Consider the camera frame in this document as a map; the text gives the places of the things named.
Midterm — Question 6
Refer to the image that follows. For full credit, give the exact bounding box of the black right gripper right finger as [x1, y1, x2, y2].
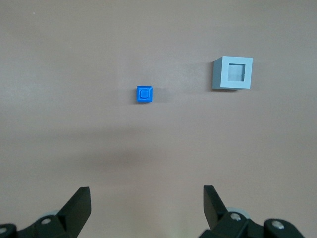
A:
[198, 185, 307, 238]

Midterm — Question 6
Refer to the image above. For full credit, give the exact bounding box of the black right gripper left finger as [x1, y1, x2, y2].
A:
[0, 186, 92, 238]

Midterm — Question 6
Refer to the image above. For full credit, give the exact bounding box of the small blue square part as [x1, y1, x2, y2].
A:
[136, 85, 154, 104]

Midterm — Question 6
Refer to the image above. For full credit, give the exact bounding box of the gray square base block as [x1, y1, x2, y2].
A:
[211, 56, 254, 91]

